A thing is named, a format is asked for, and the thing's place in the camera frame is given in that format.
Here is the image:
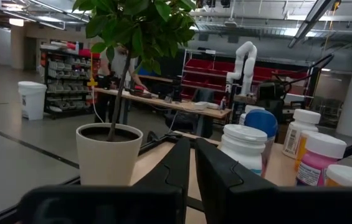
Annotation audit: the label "white plant pot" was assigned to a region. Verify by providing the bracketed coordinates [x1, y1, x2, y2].
[75, 123, 144, 187]

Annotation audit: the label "green leafy plant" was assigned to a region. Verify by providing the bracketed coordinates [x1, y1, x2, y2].
[72, 0, 198, 142]

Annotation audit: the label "white trash bin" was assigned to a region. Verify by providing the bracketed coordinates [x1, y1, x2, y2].
[17, 81, 48, 121]

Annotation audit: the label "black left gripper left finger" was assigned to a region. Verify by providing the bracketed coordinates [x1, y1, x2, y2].
[133, 138, 192, 224]

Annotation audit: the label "wooden shelf black metal legs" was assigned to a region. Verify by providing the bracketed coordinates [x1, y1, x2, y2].
[175, 130, 301, 224]

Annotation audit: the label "white aspirin bottle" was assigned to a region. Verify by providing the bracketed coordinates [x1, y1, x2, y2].
[282, 108, 321, 159]

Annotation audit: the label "white bottle blue label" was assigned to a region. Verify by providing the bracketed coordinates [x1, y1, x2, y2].
[219, 123, 269, 177]

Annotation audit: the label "storage rack grey bins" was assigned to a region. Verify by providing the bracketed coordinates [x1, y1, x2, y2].
[40, 43, 102, 119]

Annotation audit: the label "clear antacid jar blue lid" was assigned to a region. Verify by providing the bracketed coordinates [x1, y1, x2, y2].
[244, 108, 278, 178]

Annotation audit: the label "pink bottle white cap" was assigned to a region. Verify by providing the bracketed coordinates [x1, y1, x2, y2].
[296, 132, 348, 187]

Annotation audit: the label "rack with red bins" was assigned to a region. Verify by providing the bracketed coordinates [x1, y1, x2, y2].
[180, 48, 310, 105]

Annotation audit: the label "long wooden workbench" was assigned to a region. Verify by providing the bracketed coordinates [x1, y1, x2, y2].
[93, 86, 232, 138]

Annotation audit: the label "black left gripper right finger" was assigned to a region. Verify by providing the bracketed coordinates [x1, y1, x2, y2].
[194, 138, 276, 224]

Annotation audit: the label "orange pill bottle white cap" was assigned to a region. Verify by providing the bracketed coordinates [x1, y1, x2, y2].
[293, 129, 320, 172]
[324, 164, 352, 187]

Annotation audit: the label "person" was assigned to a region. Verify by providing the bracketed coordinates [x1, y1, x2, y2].
[94, 46, 148, 124]

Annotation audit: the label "white medicine bottle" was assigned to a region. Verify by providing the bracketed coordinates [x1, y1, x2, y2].
[239, 105, 266, 125]

